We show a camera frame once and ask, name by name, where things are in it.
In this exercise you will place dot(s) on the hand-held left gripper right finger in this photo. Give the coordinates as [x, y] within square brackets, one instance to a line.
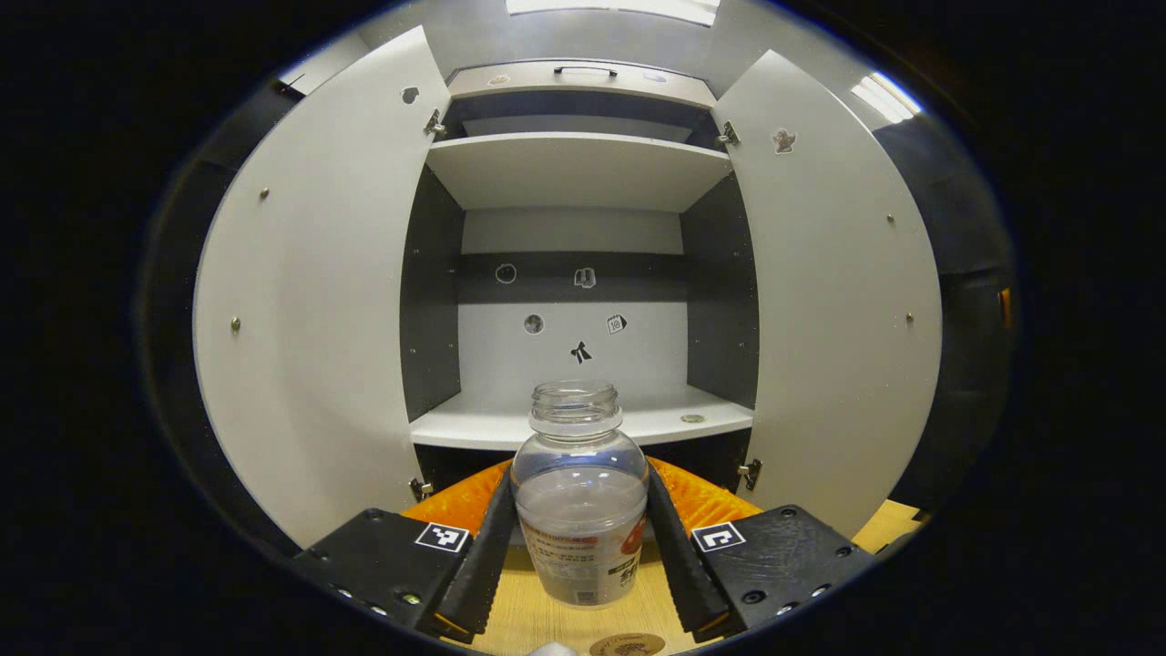
[683, 565]

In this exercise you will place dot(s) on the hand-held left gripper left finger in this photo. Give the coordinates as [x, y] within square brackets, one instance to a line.
[487, 565]

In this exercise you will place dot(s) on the round wooden coaster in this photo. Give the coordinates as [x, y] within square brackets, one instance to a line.
[627, 645]

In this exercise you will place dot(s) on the clear plastic bottle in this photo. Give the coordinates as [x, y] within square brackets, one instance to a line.
[578, 510]

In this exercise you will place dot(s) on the grey cabinet door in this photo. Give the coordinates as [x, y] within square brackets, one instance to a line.
[319, 319]
[838, 319]

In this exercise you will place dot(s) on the white cabinet shelf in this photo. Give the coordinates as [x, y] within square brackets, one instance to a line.
[474, 424]
[574, 173]

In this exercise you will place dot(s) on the grey cabinet drawer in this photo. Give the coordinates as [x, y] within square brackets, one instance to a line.
[583, 89]

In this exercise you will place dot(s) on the small ceiling light panel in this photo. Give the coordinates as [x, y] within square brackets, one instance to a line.
[885, 97]

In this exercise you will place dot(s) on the large ceiling light panel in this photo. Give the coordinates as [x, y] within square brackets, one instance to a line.
[619, 9]

